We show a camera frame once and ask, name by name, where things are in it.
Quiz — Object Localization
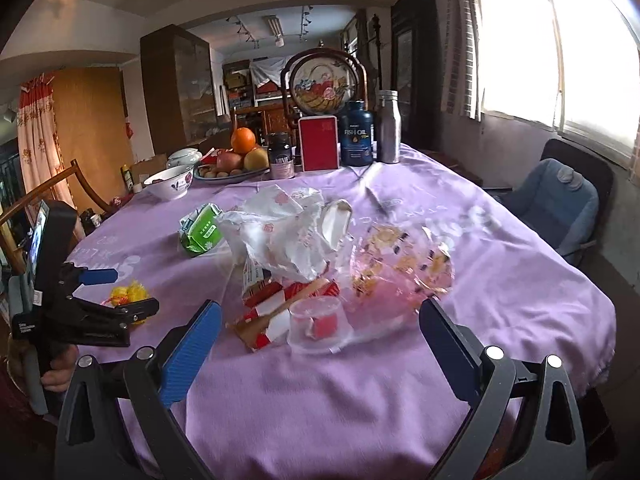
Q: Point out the floral ceramic bowl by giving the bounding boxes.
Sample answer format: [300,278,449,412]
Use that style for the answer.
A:
[143,165,195,202]

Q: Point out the red box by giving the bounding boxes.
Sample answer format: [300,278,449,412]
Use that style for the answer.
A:
[298,116,341,173]

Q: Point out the black chair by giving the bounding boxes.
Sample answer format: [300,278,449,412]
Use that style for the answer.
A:
[482,139,615,268]

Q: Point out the yellow net wrapper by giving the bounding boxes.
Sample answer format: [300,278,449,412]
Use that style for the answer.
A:
[100,282,151,323]

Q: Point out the dark supplement jar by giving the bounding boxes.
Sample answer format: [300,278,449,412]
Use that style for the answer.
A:
[267,132,296,180]

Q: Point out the fluorescent ceiling lamp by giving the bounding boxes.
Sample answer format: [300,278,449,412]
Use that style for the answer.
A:
[265,15,286,47]

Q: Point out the cardboard box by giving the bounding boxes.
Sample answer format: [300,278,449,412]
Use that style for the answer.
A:
[129,154,168,186]

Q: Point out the red apple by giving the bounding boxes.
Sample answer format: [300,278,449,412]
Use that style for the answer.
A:
[216,151,246,173]

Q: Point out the clear plastic cup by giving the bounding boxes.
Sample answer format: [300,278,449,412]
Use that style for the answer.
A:
[286,296,355,356]

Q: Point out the blue supplement bottle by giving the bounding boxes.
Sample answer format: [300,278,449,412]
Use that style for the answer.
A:
[340,101,376,167]

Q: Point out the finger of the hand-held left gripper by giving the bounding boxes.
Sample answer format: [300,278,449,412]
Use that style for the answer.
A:
[47,297,160,348]
[59,261,119,288]

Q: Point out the wooden glass cabinet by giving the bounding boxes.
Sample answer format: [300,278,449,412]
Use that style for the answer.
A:
[140,24,218,158]

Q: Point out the white lidded pot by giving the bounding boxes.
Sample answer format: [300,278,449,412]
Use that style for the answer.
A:
[166,147,204,170]

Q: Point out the steel bottle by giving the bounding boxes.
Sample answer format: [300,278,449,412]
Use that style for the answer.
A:
[376,90,401,164]

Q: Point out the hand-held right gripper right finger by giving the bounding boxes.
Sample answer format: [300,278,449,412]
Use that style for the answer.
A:
[419,297,588,480]

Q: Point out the purple tablecloth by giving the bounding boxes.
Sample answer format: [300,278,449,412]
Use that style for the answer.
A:
[65,142,617,480]

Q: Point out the orange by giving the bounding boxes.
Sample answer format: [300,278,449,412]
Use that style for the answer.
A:
[230,127,257,155]

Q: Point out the wooden chair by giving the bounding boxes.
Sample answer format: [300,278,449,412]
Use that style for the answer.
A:
[0,159,108,261]

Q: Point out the wooden door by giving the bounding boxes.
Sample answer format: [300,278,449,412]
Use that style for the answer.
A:
[52,67,136,201]

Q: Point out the white plastic bag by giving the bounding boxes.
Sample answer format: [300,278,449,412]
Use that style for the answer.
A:
[220,185,353,283]

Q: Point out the clear printed plastic bag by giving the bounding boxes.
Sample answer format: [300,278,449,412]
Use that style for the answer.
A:
[345,222,456,341]

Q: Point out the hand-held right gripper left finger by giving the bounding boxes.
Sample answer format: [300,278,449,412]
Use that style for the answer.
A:
[54,300,223,480]

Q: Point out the yellow pear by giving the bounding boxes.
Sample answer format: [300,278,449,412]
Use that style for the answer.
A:
[243,146,269,171]

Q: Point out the blue seat cushion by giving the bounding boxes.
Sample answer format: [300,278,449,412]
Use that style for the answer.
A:
[502,158,599,256]

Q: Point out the person's left hand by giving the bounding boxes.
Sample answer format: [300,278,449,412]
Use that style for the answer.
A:
[40,344,79,394]

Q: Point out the floral curtain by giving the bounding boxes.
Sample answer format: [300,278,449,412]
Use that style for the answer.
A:
[17,74,76,211]

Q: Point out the green snack packet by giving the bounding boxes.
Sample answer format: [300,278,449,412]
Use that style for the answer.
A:
[178,203,227,257]

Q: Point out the round embroidered table screen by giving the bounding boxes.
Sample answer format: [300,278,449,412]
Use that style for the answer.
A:
[280,48,368,133]

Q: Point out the bright window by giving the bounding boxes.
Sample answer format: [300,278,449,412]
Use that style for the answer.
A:
[475,0,640,171]

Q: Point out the dark tall cabinet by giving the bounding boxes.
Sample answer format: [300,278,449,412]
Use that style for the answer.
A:
[390,0,441,151]

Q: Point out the fruit plate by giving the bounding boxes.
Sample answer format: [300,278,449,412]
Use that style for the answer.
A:
[192,162,271,183]

